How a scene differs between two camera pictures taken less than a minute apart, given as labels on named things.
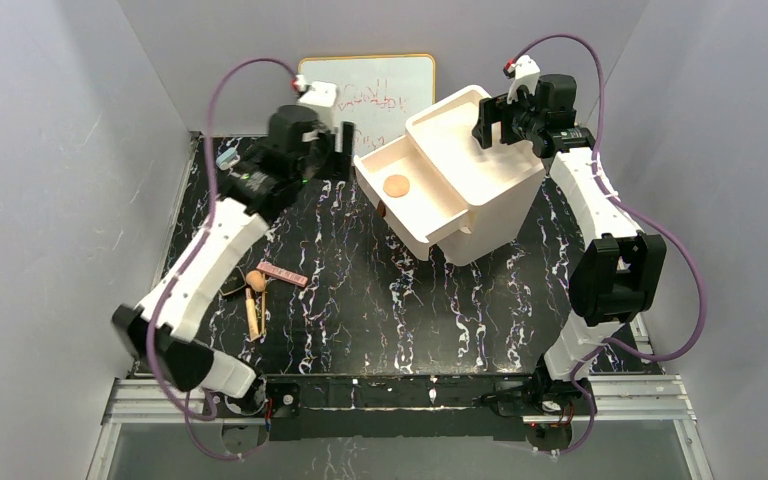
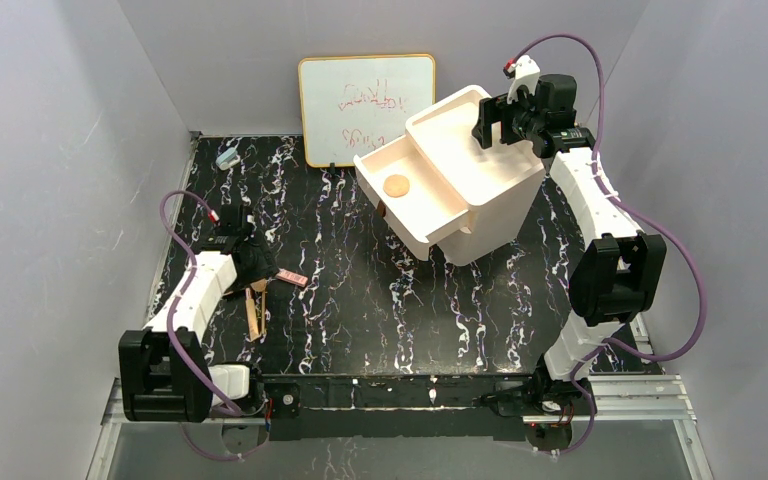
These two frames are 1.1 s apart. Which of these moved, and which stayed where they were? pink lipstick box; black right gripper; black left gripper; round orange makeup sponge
Moved: black left gripper
Stayed: round orange makeup sponge; black right gripper; pink lipstick box
